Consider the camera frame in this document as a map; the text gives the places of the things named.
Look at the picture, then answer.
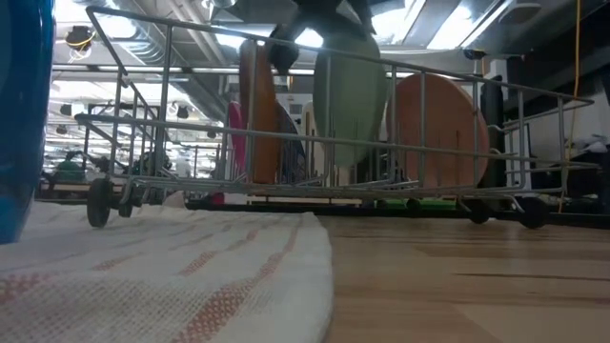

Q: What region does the pink plate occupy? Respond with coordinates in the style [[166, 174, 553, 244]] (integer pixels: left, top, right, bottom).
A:
[[227, 100, 248, 175]]

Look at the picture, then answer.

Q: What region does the brown plate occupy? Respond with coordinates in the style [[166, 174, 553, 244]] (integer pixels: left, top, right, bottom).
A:
[[237, 40, 283, 186]]

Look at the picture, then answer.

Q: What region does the blue plastic water bottle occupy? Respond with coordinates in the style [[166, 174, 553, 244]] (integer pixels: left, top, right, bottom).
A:
[[0, 0, 56, 245]]

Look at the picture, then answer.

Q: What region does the silver ventilation duct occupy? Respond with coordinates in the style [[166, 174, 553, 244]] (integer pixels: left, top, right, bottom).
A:
[[113, 0, 249, 120]]

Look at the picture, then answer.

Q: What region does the black aluminium table frame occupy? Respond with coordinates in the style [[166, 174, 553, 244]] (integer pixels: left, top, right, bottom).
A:
[[185, 202, 610, 230]]

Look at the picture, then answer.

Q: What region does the long ceiling light strip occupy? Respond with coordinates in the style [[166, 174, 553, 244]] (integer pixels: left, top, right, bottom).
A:
[[51, 64, 416, 80]]

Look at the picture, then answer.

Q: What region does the yellow cable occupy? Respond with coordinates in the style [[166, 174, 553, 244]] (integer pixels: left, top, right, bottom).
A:
[[557, 0, 583, 213]]

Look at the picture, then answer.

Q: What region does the salmon orange plate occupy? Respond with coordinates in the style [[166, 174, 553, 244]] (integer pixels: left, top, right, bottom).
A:
[[385, 72, 491, 190]]

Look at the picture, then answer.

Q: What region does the light wooden desk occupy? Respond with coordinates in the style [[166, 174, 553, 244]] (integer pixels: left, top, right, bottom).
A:
[[247, 193, 373, 206]]

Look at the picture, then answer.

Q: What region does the black upright post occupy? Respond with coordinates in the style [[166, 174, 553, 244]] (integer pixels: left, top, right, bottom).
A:
[[480, 75, 506, 190]]

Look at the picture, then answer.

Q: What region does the black ceiling device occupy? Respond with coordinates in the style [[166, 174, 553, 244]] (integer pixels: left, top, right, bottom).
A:
[[65, 26, 95, 52]]

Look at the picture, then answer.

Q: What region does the bright green plate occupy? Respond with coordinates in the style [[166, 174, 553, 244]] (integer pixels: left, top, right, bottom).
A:
[[376, 198, 461, 212]]

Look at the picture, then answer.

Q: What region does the cream plate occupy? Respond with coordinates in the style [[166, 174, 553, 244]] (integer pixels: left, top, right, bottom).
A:
[[302, 102, 356, 185]]

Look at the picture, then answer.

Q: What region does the pale green plate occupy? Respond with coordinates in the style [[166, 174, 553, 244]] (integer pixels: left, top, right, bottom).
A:
[[313, 32, 388, 168]]

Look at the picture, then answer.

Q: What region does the grey wire dish rack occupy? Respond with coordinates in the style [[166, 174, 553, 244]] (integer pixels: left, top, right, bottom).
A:
[[73, 5, 601, 230]]

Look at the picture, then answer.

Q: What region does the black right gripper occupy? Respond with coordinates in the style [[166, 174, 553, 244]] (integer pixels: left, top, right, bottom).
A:
[[265, 0, 377, 75]]

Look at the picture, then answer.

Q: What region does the white striped dish cloth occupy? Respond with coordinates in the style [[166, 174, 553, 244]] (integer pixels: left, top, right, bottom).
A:
[[0, 202, 334, 343]]

